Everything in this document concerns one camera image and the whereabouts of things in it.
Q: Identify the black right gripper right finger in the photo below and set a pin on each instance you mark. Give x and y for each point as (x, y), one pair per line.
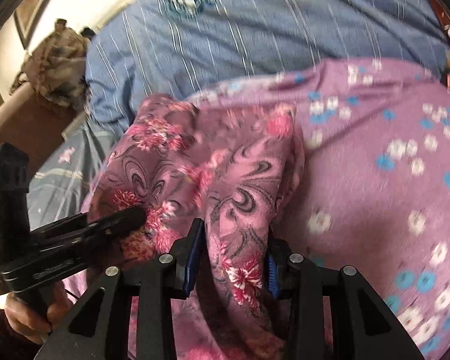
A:
(323, 313)

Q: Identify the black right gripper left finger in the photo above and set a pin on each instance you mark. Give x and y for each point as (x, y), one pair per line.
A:
(133, 305)

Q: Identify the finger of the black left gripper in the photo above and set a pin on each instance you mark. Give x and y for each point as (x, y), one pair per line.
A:
(129, 219)

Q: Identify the maroon floral small garment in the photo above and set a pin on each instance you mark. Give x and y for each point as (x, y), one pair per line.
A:
(235, 168)

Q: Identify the left hand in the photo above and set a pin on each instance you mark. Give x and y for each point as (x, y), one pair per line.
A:
(26, 322)

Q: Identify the grey striped star pillow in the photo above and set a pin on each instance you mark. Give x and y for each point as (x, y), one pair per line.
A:
(60, 186)

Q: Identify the brown wooden bed headboard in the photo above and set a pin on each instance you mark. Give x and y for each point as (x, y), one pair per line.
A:
(33, 124)

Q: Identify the purple floral bedsheet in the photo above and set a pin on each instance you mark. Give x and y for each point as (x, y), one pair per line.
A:
(374, 192)

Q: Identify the camouflage patterned cloth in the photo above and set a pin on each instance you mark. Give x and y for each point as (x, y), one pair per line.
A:
(56, 68)

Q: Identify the blue plaid quilt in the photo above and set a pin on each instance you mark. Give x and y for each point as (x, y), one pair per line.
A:
(180, 47)

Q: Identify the framed wall picture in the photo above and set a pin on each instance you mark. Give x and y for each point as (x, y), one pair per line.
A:
(26, 17)

